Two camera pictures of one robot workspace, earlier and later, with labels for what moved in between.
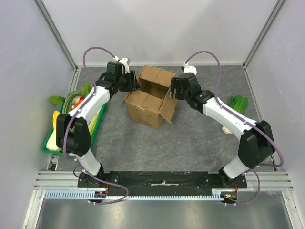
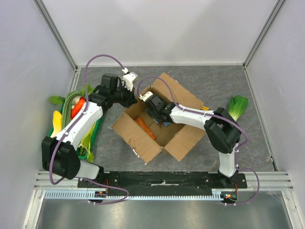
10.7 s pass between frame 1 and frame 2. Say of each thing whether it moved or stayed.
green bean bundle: stayed
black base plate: stayed
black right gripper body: moved
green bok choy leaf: stayed
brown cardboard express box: moved
